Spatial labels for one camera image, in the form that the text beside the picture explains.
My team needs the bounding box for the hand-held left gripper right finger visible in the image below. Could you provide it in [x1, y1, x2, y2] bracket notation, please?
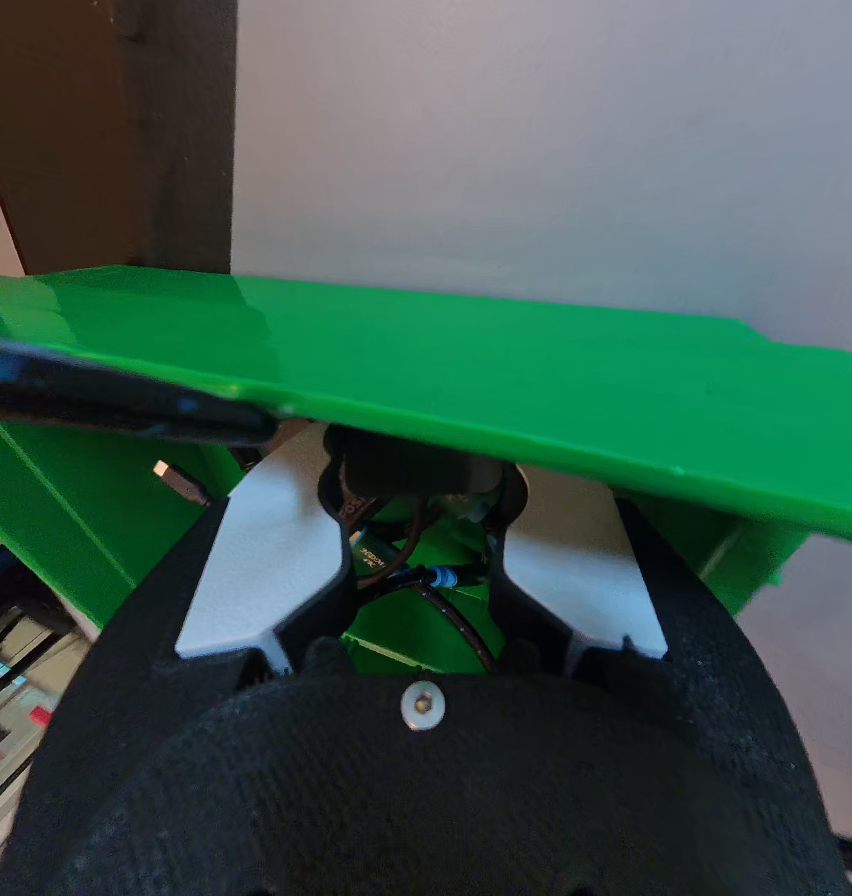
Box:
[488, 467, 669, 674]

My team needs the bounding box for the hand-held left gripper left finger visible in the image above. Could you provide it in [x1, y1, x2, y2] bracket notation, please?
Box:
[176, 425, 357, 673]

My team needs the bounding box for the black HDMI cable green plug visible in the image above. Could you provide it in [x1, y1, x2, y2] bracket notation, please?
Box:
[0, 334, 500, 670]

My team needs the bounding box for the green plastic bin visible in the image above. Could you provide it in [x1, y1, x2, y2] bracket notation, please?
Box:
[0, 265, 852, 676]

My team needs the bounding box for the dark vertical post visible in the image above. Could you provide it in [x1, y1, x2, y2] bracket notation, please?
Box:
[111, 0, 239, 275]

